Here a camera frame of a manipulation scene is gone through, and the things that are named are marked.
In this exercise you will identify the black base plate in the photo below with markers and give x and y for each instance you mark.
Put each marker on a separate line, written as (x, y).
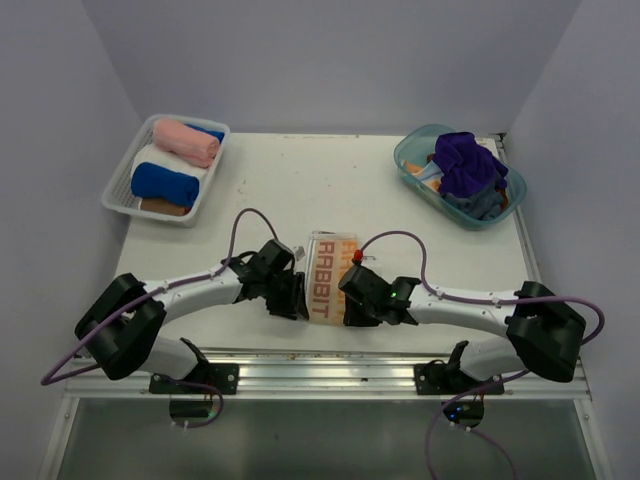
(436, 378)
(223, 377)

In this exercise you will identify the orange towel in tub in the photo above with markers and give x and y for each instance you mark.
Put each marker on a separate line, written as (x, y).
(413, 169)

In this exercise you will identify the teal transparent plastic tub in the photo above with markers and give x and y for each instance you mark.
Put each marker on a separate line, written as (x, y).
(418, 148)

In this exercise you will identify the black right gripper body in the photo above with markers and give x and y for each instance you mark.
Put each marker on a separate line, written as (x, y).
(361, 314)

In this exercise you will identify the grey-blue towel in tub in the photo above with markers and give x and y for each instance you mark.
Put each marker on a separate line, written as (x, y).
(483, 206)

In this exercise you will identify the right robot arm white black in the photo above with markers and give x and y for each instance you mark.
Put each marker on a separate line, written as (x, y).
(531, 328)

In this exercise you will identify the pink rolled towel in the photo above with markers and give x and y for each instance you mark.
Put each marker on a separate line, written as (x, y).
(197, 148)

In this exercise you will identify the white rolled towel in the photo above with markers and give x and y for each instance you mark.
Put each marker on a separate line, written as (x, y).
(152, 154)

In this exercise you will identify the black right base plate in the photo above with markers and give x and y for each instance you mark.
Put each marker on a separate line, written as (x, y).
(436, 378)

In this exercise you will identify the orange blue printed towel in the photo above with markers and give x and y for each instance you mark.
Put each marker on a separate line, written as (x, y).
(329, 258)

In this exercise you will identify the blue rolled towel in basket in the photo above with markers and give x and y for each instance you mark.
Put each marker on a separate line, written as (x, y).
(219, 135)

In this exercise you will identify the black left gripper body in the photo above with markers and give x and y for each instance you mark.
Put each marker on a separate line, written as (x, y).
(283, 291)

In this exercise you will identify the royal blue towel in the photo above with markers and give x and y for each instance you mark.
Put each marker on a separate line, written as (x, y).
(152, 181)

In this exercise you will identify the aluminium mounting rail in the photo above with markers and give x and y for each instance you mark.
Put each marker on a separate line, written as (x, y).
(329, 375)

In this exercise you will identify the white plastic mesh basket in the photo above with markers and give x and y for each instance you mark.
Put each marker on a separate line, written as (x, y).
(118, 196)

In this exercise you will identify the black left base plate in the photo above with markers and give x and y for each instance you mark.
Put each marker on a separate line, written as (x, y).
(223, 377)

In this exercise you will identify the purple towel in tub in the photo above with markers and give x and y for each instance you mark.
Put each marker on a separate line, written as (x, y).
(466, 166)

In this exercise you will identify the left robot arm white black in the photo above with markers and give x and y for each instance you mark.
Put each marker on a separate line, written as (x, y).
(121, 331)

